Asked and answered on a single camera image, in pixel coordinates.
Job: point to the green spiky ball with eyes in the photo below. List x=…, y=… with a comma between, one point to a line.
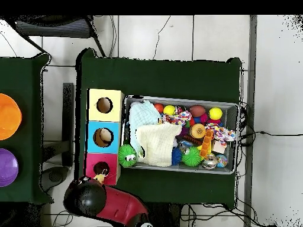
x=126, y=153

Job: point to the mint waffle cloth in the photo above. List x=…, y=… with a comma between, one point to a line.
x=143, y=113

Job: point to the orange plastic bowl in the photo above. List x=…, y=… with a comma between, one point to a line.
x=8, y=117

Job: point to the silver mesh bin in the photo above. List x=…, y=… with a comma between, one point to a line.
x=230, y=141

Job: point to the toy burger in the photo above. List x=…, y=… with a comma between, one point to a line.
x=198, y=130

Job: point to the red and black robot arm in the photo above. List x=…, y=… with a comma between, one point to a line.
x=113, y=205

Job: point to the orange plastic tray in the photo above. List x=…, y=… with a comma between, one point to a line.
x=207, y=143

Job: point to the brown toy football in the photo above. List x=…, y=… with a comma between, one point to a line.
x=197, y=111

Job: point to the yellow plush duck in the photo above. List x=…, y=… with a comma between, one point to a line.
x=100, y=178

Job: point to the wooden box with three holes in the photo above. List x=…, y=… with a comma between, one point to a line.
x=117, y=113

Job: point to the orange smooth ball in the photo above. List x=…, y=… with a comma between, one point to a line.
x=159, y=107

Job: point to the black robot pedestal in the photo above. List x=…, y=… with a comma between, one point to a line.
x=165, y=215

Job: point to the colourful polka dot cloth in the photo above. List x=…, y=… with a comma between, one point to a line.
x=221, y=133
x=178, y=118

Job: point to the yellow smooth ball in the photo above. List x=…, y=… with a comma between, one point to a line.
x=216, y=113
x=169, y=110

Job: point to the dark green tablecloth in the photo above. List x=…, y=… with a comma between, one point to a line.
x=153, y=75

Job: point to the purple object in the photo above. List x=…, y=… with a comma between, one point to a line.
x=7, y=168

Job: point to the green side table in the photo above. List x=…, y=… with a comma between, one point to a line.
x=26, y=165

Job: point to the plain green spiky ball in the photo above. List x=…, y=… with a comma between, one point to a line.
x=191, y=156

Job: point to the black chair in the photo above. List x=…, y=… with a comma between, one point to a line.
x=54, y=27

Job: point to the cream waffle cloth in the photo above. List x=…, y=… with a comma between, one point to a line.
x=156, y=144

